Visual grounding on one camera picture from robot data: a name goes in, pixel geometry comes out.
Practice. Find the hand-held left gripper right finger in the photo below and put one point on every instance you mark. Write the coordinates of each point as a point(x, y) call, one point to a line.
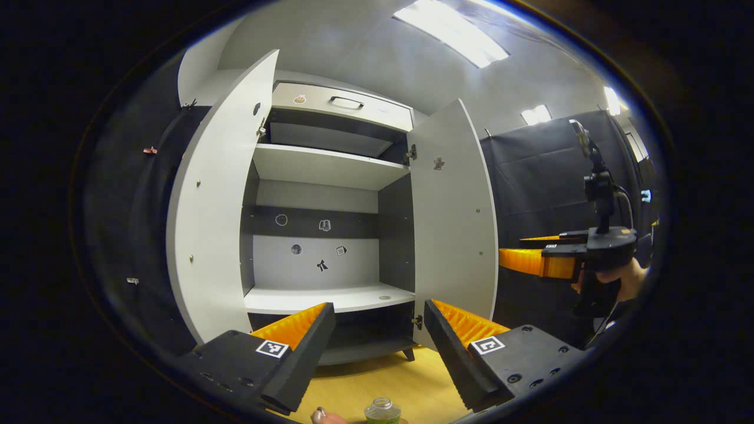
point(450, 359)

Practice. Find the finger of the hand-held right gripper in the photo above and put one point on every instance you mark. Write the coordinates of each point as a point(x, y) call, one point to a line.
point(524, 261)
point(554, 239)

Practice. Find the small ceiling light panel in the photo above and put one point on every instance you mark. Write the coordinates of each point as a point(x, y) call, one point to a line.
point(612, 101)
point(536, 115)

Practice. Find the white and grey cabinet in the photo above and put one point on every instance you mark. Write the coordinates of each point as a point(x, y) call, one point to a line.
point(330, 168)

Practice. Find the white cabinet door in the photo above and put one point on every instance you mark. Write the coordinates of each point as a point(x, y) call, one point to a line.
point(453, 235)
point(218, 206)

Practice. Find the metal door hinge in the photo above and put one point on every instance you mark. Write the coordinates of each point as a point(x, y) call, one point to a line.
point(261, 129)
point(411, 153)

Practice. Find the black backdrop cloth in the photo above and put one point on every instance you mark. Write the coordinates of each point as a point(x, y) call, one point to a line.
point(542, 176)

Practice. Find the large ceiling light panel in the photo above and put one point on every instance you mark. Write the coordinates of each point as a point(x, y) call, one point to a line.
point(453, 32)

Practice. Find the beige cabinet drawer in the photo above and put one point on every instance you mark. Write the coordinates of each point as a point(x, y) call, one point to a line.
point(341, 115)

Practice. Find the clear bottle with green label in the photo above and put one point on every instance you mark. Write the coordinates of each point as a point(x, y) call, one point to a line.
point(383, 412)

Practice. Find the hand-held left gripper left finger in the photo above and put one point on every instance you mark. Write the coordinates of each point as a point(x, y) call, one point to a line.
point(303, 359)

